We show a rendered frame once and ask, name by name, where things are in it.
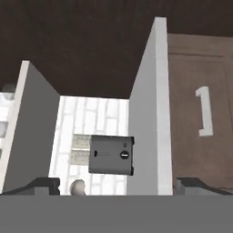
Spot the dark grey box appliance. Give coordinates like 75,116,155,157
87,135,136,177

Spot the small grey round object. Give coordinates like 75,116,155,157
68,178,86,196

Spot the brown cupboard door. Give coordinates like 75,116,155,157
167,33,233,194

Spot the tall white cabinet side panel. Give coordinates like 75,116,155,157
126,16,174,196

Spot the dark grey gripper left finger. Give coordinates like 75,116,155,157
0,177,61,196

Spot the pale wall socket plate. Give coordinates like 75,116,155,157
70,134,93,167

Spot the white cupboard door handle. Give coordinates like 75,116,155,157
194,86,215,137

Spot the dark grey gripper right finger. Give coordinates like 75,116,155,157
173,177,233,196

